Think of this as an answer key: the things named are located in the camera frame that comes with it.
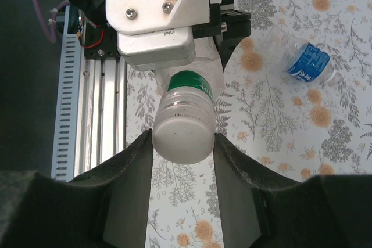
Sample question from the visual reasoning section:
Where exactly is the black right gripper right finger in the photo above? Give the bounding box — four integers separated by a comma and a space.
213, 132, 372, 248

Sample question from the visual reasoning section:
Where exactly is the aluminium frame rail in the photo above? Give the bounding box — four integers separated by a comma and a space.
81, 56, 128, 179

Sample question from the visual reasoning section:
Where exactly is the clear bottle blue label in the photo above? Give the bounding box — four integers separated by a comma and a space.
266, 25, 344, 87

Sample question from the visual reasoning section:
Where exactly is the large white bottle cap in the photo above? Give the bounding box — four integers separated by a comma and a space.
152, 115, 216, 165

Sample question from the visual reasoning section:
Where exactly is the grey slotted cable duct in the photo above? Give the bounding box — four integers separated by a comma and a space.
51, 31, 85, 184

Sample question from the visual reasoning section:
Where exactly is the floral patterned table mat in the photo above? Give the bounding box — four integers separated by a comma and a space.
124, 0, 372, 248

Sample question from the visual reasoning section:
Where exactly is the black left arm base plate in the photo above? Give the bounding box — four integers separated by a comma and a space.
83, 23, 120, 60

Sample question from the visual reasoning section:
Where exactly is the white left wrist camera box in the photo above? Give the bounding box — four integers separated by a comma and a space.
105, 0, 224, 72

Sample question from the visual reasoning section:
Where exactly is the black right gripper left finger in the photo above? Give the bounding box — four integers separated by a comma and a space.
0, 128, 154, 248

